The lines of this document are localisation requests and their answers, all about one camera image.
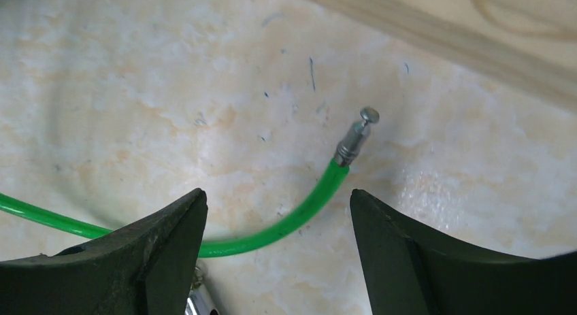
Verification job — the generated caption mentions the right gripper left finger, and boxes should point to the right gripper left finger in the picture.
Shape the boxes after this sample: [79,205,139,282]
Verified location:
[1,188,208,314]

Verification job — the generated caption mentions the green cable lock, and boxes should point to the green cable lock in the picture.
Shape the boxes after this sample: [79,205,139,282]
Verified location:
[1,107,380,259]

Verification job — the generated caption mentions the blue cable lock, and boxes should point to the blue cable lock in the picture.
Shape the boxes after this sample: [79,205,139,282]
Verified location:
[185,266,220,315]

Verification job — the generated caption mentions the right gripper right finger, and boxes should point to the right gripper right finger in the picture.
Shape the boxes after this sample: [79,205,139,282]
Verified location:
[350,189,576,314]

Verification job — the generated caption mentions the wooden clothes rack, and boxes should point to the wooden clothes rack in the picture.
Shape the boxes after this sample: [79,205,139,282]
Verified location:
[311,0,576,111]

